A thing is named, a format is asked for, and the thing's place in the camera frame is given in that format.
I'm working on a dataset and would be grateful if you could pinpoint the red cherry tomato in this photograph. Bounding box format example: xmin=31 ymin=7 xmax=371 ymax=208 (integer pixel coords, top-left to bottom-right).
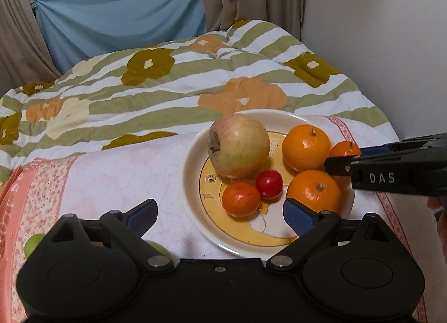
xmin=255 ymin=170 xmax=284 ymax=201

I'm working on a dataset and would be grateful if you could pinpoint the green apple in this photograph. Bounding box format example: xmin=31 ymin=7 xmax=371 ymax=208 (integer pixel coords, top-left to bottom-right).
xmin=143 ymin=239 xmax=172 ymax=257
xmin=23 ymin=234 xmax=46 ymax=259

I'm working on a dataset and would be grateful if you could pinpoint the cream cartoon print bowl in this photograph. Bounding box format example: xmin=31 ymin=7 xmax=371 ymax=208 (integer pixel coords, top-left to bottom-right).
xmin=183 ymin=109 xmax=356 ymax=259

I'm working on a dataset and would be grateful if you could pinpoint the small mandarin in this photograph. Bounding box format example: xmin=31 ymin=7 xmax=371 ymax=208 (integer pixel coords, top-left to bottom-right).
xmin=222 ymin=182 xmax=262 ymax=218
xmin=329 ymin=141 xmax=363 ymax=160

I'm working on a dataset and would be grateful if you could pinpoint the large orange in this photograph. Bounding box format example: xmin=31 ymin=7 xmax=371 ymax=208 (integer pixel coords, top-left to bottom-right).
xmin=282 ymin=124 xmax=332 ymax=173
xmin=287 ymin=170 xmax=341 ymax=213

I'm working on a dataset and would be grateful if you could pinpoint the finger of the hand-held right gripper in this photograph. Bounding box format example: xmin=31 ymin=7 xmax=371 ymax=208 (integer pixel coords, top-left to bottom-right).
xmin=361 ymin=133 xmax=447 ymax=156
xmin=324 ymin=155 xmax=354 ymax=177

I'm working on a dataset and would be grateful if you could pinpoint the person's right hand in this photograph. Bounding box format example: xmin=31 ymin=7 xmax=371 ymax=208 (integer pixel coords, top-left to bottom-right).
xmin=427 ymin=197 xmax=447 ymax=268

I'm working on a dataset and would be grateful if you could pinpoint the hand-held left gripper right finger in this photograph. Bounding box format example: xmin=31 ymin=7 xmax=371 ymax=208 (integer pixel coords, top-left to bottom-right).
xmin=266 ymin=198 xmax=406 ymax=272

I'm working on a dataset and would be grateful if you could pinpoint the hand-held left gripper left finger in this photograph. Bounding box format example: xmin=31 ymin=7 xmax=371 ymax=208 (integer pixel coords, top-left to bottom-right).
xmin=34 ymin=199 xmax=175 ymax=273

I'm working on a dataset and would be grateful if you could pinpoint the pale yellow-red apple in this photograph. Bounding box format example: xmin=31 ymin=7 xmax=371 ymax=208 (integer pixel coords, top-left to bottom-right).
xmin=208 ymin=114 xmax=271 ymax=180

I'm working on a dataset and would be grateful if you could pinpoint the blue fabric sheet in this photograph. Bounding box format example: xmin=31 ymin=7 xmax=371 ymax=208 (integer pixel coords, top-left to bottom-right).
xmin=34 ymin=0 xmax=209 ymax=74

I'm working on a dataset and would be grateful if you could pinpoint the pink patterned cloth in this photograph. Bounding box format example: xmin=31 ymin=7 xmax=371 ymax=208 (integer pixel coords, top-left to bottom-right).
xmin=0 ymin=115 xmax=429 ymax=323

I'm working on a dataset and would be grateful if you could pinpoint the striped floral blanket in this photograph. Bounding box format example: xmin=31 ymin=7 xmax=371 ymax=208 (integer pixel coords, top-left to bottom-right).
xmin=0 ymin=19 xmax=399 ymax=184

